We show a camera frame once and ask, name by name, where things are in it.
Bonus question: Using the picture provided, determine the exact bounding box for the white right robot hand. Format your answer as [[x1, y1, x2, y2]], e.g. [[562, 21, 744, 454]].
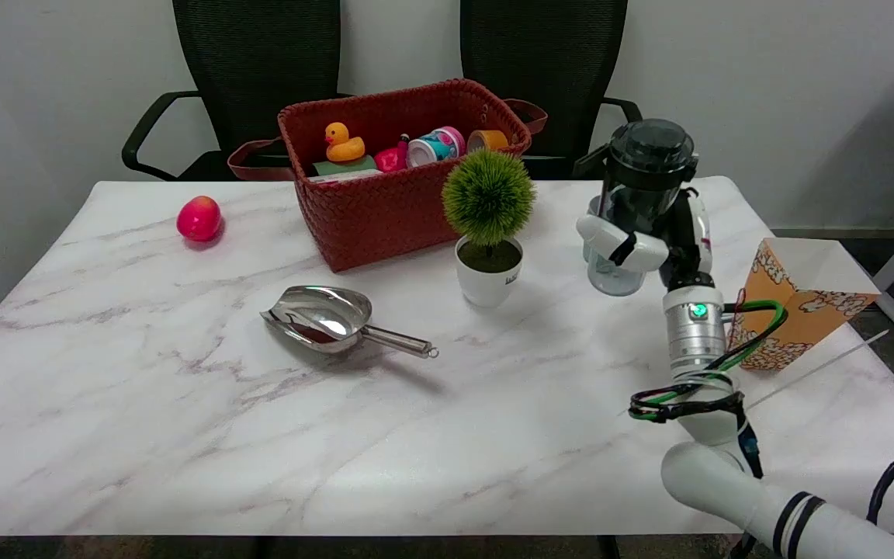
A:
[[576, 186, 713, 293]]

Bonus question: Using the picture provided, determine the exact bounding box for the black transparent cup with lid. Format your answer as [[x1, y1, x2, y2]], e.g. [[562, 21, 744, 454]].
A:
[[582, 118, 701, 298]]

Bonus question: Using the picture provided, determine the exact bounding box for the teal and pink cup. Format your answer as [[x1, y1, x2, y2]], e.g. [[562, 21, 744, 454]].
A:
[[406, 127, 466, 168]]

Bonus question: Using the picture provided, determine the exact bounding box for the red woven basket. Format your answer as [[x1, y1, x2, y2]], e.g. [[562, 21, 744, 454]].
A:
[[227, 78, 549, 273]]

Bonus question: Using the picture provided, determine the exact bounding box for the green plant in white pot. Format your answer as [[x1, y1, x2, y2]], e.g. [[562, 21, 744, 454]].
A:
[[441, 149, 537, 309]]

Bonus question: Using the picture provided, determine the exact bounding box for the orange tape roll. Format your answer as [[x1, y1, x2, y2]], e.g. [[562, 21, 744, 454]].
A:
[[466, 129, 511, 155]]

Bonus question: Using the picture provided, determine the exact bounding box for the orange popcorn box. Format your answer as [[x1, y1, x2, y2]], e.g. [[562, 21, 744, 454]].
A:
[[726, 238, 881, 371]]

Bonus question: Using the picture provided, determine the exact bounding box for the black mesh office chair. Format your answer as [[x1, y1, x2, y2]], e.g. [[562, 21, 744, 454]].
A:
[[122, 0, 344, 182], [459, 0, 644, 181]]

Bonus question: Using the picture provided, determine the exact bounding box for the pink plastic toy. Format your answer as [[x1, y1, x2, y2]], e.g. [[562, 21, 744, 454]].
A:
[[373, 134, 411, 173]]

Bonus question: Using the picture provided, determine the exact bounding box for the green flat box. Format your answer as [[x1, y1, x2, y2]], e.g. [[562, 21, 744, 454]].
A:
[[312, 155, 379, 177]]

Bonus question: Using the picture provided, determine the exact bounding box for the white flat box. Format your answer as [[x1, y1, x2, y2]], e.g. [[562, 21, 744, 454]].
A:
[[307, 168, 383, 185]]

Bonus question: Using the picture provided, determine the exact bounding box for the yellow rubber duck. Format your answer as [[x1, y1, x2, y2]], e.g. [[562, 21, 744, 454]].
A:
[[324, 122, 367, 163]]

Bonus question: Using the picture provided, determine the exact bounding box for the shiny metal scoop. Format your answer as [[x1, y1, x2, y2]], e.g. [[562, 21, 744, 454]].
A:
[[259, 285, 440, 360]]

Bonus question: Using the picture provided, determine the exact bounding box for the red toy peach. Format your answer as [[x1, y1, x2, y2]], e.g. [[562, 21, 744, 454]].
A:
[[176, 196, 224, 242]]

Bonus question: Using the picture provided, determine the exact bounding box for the green cable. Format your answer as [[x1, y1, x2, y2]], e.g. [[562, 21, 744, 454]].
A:
[[629, 300, 790, 424]]

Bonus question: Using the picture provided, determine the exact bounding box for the thin white cable tie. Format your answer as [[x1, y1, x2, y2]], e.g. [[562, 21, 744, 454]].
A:
[[745, 329, 891, 411]]

